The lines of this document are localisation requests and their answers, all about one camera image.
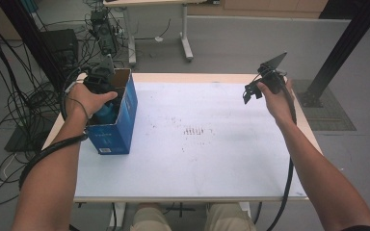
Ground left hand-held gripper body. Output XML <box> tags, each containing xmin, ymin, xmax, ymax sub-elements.
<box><xmin>82</xmin><ymin>53</ymin><xmax>117</xmax><ymax>95</ymax></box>

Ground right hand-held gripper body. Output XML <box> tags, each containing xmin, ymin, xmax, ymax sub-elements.
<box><xmin>256</xmin><ymin>51</ymin><xmax>288</xmax><ymax>95</ymax></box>

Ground blue bottle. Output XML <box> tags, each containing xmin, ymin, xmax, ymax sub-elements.
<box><xmin>93</xmin><ymin>101</ymin><xmax>119</xmax><ymax>125</ymax></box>

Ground blue cardboard box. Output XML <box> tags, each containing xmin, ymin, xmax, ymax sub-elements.
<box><xmin>82</xmin><ymin>67</ymin><xmax>139</xmax><ymax>156</ymax></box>

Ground person's right hand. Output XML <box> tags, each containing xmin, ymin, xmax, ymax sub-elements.
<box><xmin>255</xmin><ymin>78</ymin><xmax>298</xmax><ymax>124</ymax></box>

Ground person's left hand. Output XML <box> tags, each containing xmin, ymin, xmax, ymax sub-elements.
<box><xmin>65</xmin><ymin>82</ymin><xmax>119</xmax><ymax>124</ymax></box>

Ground computer tower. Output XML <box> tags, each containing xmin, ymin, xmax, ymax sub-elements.
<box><xmin>90</xmin><ymin>9</ymin><xmax>119</xmax><ymax>56</ymax></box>

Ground black equipment box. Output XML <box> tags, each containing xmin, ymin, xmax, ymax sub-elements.
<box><xmin>40</xmin><ymin>28</ymin><xmax>80</xmax><ymax>66</ymax></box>

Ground white-legged desk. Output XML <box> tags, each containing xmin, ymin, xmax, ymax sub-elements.
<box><xmin>102</xmin><ymin>0</ymin><xmax>221</xmax><ymax>68</ymax></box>

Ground person's left leg khaki trousers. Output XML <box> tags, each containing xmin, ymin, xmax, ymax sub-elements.
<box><xmin>129</xmin><ymin>202</ymin><xmax>174</xmax><ymax>231</ymax></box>

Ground person's leg khaki trousers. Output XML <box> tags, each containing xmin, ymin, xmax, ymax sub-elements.
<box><xmin>129</xmin><ymin>202</ymin><xmax>174</xmax><ymax>231</ymax></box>
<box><xmin>205</xmin><ymin>202</ymin><xmax>258</xmax><ymax>231</ymax></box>

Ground person's right leg khaki trousers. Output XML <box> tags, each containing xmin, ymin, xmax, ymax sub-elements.
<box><xmin>205</xmin><ymin>202</ymin><xmax>258</xmax><ymax>231</ymax></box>

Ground person's black sleeve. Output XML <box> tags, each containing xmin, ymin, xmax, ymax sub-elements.
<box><xmin>340</xmin><ymin>225</ymin><xmax>370</xmax><ymax>231</ymax></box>

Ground thin black wire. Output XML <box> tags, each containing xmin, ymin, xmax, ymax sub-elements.
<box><xmin>65</xmin><ymin>84</ymin><xmax>91</xmax><ymax>122</ymax></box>

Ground bundle of black floor cables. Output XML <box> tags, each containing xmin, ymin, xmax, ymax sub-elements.
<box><xmin>0</xmin><ymin>0</ymin><xmax>126</xmax><ymax>206</ymax></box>

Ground black metal post with base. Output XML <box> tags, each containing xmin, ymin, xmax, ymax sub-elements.
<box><xmin>297</xmin><ymin>0</ymin><xmax>370</xmax><ymax>109</ymax></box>

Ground black metal frame post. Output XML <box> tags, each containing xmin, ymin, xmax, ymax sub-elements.
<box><xmin>0</xmin><ymin>0</ymin><xmax>66</xmax><ymax>94</ymax></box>

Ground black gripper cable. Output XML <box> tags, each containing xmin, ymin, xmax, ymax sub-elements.
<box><xmin>264</xmin><ymin>75</ymin><xmax>298</xmax><ymax>231</ymax></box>

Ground black floor base plate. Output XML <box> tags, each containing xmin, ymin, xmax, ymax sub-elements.
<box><xmin>4</xmin><ymin>123</ymin><xmax>51</xmax><ymax>153</ymax></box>

